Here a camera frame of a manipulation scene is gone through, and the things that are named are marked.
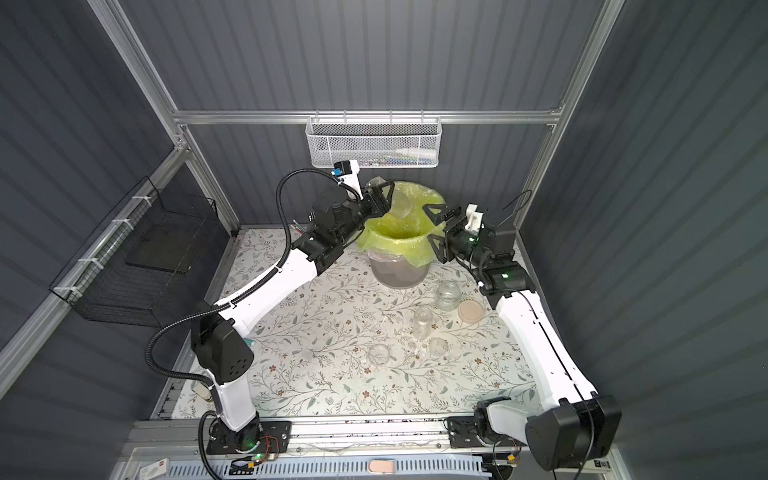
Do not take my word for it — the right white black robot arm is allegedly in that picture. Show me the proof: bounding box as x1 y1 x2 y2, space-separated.
422 204 622 471

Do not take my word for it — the green plastic bin liner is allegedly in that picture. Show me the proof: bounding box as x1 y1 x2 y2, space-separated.
356 181 445 267

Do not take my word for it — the small white grey object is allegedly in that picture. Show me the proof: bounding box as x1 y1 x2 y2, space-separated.
191 382 213 402

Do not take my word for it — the grey trash bin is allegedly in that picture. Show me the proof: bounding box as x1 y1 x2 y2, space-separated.
367 251 430 289

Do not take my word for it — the pink eraser block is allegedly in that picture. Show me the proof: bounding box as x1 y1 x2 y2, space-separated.
367 459 397 475

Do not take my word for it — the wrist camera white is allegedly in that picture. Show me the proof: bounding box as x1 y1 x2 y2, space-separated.
464 203 483 235
332 160 362 200

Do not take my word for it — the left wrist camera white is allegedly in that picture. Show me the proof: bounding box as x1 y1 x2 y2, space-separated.
332 160 362 200

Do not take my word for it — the white wire mesh basket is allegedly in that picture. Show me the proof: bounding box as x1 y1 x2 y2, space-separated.
305 117 443 169

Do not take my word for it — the white card with red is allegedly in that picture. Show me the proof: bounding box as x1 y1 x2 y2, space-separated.
137 458 170 480

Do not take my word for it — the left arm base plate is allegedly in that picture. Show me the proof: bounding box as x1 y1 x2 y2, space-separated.
205 420 293 457

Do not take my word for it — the black wire basket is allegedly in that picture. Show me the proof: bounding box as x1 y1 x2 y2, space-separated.
49 183 228 328

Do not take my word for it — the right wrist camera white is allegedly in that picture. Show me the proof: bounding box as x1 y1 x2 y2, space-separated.
464 203 483 235

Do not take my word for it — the floral table mat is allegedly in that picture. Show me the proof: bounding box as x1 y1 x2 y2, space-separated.
172 224 586 419

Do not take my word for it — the beige jar lid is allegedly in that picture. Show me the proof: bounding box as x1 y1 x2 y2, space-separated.
457 300 486 325

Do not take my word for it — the glass oatmeal jar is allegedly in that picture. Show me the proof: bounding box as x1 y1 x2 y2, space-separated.
412 306 433 340
388 184 413 220

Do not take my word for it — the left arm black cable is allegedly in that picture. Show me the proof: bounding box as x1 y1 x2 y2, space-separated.
145 167 361 388

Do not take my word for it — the oatmeal jar with beige lid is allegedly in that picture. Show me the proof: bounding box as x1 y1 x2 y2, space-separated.
435 280 462 311

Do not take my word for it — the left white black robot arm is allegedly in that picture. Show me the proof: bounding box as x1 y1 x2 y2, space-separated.
191 181 395 432

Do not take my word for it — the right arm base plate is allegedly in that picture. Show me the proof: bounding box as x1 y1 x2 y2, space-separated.
443 416 488 449

